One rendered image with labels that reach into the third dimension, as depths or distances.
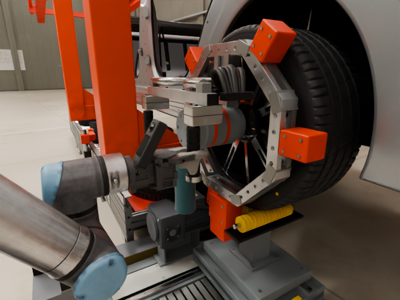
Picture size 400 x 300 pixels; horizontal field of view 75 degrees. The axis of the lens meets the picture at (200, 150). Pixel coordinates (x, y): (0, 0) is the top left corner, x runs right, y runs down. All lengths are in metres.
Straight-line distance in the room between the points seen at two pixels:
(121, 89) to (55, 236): 0.85
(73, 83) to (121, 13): 1.96
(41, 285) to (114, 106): 0.70
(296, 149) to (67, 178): 0.52
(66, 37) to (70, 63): 0.24
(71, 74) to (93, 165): 2.57
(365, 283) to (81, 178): 1.48
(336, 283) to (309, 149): 1.07
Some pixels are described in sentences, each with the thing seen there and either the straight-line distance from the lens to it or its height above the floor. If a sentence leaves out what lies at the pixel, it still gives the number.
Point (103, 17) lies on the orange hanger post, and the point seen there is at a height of 1.24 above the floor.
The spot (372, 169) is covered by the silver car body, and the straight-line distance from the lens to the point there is 0.82.
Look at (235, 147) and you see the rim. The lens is 1.04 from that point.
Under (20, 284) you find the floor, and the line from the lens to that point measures 1.73.
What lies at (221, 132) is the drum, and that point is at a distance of 0.84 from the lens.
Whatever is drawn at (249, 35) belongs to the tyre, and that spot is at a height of 1.14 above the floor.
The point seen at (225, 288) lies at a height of 0.15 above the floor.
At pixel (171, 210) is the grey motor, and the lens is 1.26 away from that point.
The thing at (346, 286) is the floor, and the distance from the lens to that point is 1.64.
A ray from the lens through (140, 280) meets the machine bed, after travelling 1.41.
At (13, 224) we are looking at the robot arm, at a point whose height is 0.84.
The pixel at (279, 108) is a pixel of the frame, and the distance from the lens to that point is 0.71.
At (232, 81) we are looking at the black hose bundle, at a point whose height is 1.01.
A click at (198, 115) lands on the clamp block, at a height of 0.93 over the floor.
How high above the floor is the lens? 1.03
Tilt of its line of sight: 17 degrees down
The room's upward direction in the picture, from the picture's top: straight up
